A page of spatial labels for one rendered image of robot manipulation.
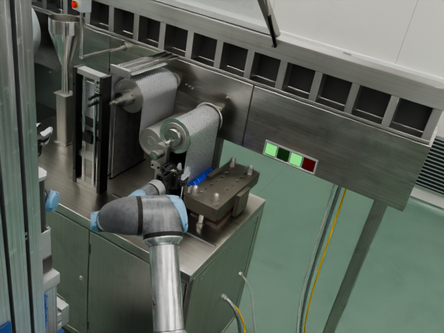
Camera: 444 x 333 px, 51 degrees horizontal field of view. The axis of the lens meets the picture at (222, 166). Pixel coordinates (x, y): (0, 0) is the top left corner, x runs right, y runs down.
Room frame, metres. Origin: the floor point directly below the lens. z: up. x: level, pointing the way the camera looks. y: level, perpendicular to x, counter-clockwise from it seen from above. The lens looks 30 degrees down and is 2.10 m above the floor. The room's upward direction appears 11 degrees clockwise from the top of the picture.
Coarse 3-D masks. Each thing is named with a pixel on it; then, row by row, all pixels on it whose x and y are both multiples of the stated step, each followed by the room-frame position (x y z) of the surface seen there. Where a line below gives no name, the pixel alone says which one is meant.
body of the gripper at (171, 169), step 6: (162, 168) 1.56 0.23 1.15; (168, 168) 1.56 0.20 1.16; (174, 168) 1.59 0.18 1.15; (162, 174) 1.51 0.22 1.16; (168, 174) 1.52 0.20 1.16; (174, 174) 1.55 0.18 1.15; (180, 174) 1.56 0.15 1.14; (162, 180) 1.49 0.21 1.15; (168, 180) 1.53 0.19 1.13; (174, 180) 1.54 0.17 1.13; (168, 186) 1.53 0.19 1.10; (174, 186) 1.53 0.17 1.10
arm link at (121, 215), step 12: (108, 204) 1.10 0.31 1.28; (120, 204) 1.07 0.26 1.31; (132, 204) 1.07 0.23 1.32; (96, 216) 1.33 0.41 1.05; (108, 216) 1.06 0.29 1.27; (120, 216) 1.05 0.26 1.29; (132, 216) 1.05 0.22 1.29; (96, 228) 1.31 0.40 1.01; (108, 228) 1.06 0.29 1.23; (120, 228) 1.04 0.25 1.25; (132, 228) 1.04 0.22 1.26
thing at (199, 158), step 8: (200, 144) 1.74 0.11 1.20; (208, 144) 1.81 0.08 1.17; (192, 152) 1.69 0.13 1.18; (200, 152) 1.75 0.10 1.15; (208, 152) 1.82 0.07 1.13; (192, 160) 1.70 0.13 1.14; (200, 160) 1.76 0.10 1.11; (208, 160) 1.83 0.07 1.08; (184, 168) 1.65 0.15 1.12; (192, 168) 1.71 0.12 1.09; (200, 168) 1.77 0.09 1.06; (208, 168) 1.85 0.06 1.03; (192, 176) 1.72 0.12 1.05
